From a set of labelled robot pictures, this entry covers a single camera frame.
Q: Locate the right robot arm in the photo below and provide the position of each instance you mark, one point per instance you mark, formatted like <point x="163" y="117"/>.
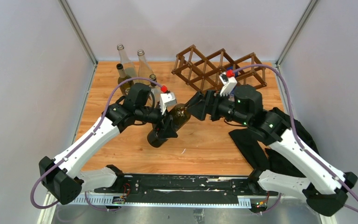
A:
<point x="322" y="187"/>

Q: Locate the dark green wine bottle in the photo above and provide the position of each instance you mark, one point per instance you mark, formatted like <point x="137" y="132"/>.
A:
<point x="124" y="88"/>

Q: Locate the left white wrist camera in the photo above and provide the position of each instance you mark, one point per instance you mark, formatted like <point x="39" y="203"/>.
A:
<point x="166" y="100"/>

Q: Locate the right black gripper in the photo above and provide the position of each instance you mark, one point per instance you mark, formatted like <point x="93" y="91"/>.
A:
<point x="209" y="102"/>

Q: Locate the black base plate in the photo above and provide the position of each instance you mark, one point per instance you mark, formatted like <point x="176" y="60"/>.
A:
<point x="215" y="190"/>

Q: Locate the clear bottle gold label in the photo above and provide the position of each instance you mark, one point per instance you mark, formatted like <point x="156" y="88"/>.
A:
<point x="154" y="88"/>

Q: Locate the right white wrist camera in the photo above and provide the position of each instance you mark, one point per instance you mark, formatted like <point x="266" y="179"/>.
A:
<point x="229" y="83"/>

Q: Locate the clear bottle black label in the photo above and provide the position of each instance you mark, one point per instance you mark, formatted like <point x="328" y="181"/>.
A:
<point x="128" y="65"/>
<point x="144" y="70"/>

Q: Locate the dark bottle black neck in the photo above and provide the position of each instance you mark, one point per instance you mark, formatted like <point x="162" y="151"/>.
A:
<point x="180" y="117"/>

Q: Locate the brown wooden wine rack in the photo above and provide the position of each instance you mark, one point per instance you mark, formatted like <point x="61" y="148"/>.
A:
<point x="202" y="72"/>

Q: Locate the aluminium rail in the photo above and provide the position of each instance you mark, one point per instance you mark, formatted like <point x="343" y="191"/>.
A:
<point x="68" y="191"/>

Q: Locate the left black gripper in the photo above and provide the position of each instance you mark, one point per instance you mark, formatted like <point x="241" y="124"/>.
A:
<point x="166" y="129"/>

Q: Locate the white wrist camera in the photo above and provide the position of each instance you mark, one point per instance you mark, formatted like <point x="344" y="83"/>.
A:
<point x="166" y="100"/>
<point x="229" y="83"/>

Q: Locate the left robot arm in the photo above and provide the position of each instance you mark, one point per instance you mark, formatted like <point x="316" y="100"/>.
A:
<point x="114" y="120"/>

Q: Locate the black cloth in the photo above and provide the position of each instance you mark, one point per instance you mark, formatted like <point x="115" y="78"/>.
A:
<point x="267" y="158"/>

